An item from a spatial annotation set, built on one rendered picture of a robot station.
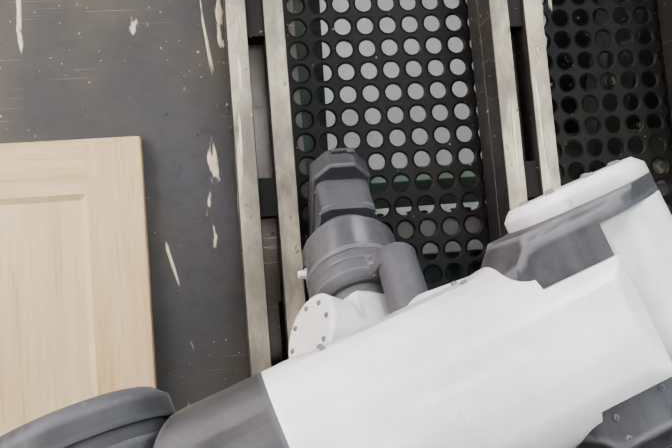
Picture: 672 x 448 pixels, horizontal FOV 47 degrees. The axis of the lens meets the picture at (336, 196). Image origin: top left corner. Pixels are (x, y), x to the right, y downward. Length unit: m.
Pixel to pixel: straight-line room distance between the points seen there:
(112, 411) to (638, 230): 0.25
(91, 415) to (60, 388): 0.51
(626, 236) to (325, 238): 0.34
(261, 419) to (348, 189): 0.41
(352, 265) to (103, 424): 0.34
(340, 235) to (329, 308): 0.10
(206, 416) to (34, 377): 0.52
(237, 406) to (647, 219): 0.21
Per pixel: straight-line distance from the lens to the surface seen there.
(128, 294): 0.82
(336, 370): 0.33
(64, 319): 0.84
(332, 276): 0.64
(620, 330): 0.35
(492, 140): 0.86
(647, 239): 0.40
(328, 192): 0.71
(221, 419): 0.34
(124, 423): 0.34
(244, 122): 0.78
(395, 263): 0.62
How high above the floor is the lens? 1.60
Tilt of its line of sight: 25 degrees down
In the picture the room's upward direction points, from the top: straight up
